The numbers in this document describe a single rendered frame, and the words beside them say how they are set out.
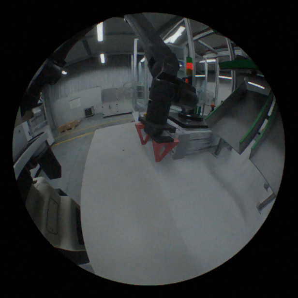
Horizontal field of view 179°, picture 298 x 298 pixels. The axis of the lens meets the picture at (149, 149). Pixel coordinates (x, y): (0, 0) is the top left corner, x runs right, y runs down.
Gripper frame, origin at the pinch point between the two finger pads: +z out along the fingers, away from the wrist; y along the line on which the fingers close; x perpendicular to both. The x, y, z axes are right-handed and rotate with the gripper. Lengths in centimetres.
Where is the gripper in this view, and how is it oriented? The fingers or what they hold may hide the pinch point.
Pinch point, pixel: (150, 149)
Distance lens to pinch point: 27.1
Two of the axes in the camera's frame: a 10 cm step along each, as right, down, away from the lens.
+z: -1.6, 8.4, 5.2
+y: -4.5, -5.3, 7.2
